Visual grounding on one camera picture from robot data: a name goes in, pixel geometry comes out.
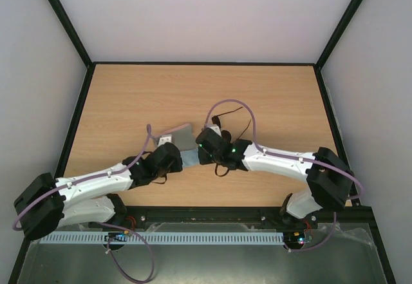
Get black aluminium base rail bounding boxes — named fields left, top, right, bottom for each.
left=124, top=205, right=376, bottom=225

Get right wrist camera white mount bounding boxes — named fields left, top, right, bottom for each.
left=205, top=123, right=220, bottom=131

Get pink grey glasses case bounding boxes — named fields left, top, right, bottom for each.
left=156, top=123, right=197, bottom=151

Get black frame post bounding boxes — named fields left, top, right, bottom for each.
left=315, top=0, right=363, bottom=70
left=47, top=0, right=93, bottom=68

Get black frame post right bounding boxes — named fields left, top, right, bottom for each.
left=315, top=0, right=363, bottom=70

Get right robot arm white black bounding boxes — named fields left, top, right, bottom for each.
left=196, top=128, right=353, bottom=227

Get light blue cleaning cloth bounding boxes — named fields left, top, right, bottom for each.
left=180, top=148, right=200, bottom=168

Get black frame post left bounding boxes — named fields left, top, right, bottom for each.
left=47, top=0, right=93, bottom=68

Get black sunglasses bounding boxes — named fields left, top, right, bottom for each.
left=212, top=106, right=252, bottom=142

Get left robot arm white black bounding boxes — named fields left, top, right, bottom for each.
left=13, top=142, right=183, bottom=241

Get light blue slotted cable duct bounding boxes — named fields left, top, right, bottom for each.
left=39, top=231, right=284, bottom=245

